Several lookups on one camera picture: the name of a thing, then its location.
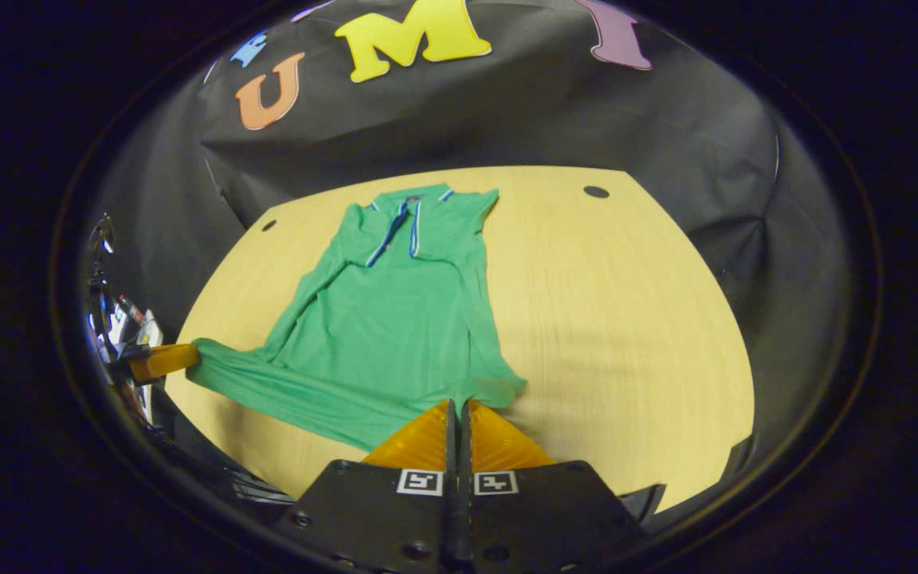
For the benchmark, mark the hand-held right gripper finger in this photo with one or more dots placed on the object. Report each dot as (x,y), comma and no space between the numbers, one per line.
(468,510)
(449,510)

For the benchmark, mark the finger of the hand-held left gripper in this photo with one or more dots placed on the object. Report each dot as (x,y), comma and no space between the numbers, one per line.
(164,360)

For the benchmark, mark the green T-shirt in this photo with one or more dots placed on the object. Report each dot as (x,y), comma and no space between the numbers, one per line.
(395,319)

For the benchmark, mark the black backdrop cloth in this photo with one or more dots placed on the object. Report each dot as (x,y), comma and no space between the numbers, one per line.
(507,112)

